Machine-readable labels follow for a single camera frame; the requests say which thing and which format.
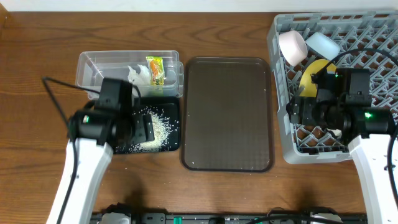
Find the rice food waste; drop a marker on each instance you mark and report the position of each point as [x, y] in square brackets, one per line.
[166, 127]

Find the brown serving tray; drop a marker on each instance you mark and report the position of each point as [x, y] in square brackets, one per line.
[228, 123]

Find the black waste tray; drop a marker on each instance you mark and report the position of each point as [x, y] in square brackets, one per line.
[167, 102]

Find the green snack wrapper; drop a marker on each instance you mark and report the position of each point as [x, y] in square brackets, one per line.
[157, 72]

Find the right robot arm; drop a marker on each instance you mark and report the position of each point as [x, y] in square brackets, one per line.
[343, 102]

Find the cream white cup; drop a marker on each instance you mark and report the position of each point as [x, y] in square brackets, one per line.
[336, 133]

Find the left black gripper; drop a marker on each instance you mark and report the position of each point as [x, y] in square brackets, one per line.
[144, 128]

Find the white tissue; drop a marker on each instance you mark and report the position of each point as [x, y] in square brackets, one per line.
[139, 78]

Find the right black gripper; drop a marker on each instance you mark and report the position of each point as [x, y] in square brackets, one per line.
[296, 111]

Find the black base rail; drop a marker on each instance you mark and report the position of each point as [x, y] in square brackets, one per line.
[121, 213]

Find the light blue bowl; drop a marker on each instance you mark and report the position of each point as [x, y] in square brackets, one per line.
[323, 46]

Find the pink bowl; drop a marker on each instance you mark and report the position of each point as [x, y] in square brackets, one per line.
[293, 47]

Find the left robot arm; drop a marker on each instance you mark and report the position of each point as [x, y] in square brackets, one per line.
[93, 134]

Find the grey dishwasher rack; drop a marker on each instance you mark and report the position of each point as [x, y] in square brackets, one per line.
[349, 30]

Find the yellow plate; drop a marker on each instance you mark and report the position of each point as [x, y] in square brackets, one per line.
[307, 87]

